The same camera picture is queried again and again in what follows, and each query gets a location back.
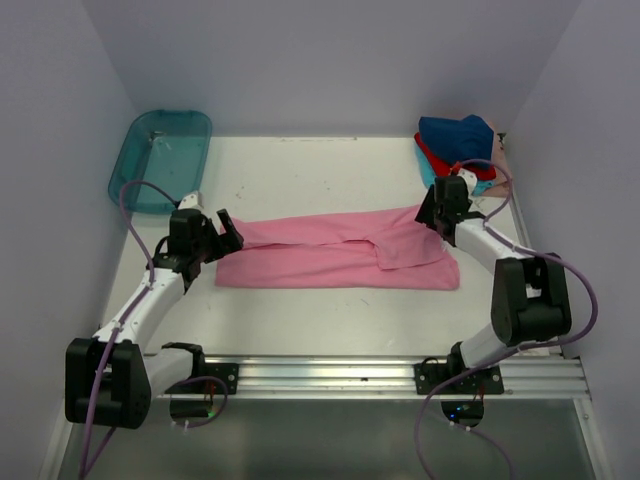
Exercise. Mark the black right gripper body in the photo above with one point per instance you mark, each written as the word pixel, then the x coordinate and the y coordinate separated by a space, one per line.
pixel 437 211

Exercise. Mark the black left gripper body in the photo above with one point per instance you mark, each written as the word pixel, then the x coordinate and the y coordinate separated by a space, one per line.
pixel 209 246

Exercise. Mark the pink t-shirt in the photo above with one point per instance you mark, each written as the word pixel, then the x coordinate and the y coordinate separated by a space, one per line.
pixel 379 249

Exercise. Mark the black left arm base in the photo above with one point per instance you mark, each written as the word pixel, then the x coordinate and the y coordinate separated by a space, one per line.
pixel 215 375

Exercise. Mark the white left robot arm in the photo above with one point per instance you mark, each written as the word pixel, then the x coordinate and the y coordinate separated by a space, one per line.
pixel 108 380

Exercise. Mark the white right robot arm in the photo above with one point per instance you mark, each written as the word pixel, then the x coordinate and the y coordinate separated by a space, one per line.
pixel 529 301

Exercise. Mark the light blue folded t-shirt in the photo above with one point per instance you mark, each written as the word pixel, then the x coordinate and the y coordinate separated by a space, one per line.
pixel 428 175

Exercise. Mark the red folded t-shirt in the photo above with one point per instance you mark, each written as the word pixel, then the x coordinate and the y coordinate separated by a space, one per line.
pixel 439 167

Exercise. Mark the beige folded t-shirt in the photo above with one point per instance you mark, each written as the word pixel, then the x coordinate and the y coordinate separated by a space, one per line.
pixel 498 159

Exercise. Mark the dark blue folded t-shirt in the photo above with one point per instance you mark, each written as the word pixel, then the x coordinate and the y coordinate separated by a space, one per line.
pixel 452 140

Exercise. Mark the teal plastic bin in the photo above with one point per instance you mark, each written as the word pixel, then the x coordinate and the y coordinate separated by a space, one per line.
pixel 164 153

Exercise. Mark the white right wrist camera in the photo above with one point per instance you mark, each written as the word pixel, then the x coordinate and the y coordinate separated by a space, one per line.
pixel 468 176

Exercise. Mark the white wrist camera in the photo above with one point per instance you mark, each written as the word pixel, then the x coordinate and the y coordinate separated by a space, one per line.
pixel 468 176
pixel 192 200

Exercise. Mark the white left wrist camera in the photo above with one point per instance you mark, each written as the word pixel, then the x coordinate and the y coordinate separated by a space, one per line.
pixel 192 200

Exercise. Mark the aluminium mounting rail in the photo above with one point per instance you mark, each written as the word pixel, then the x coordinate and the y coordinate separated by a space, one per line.
pixel 394 378

